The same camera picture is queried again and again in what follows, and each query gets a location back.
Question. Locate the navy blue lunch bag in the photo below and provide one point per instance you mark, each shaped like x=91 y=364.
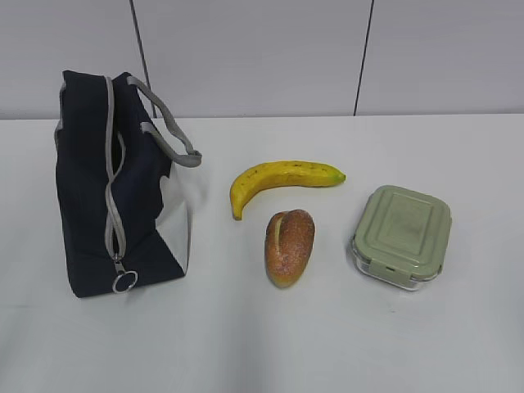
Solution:
x=124 y=219

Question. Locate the green lid glass container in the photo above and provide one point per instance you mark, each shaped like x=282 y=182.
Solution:
x=402 y=237

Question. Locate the yellow banana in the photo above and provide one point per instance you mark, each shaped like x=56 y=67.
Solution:
x=282 y=173

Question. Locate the brown bread roll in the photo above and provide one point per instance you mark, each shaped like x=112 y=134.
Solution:
x=288 y=245

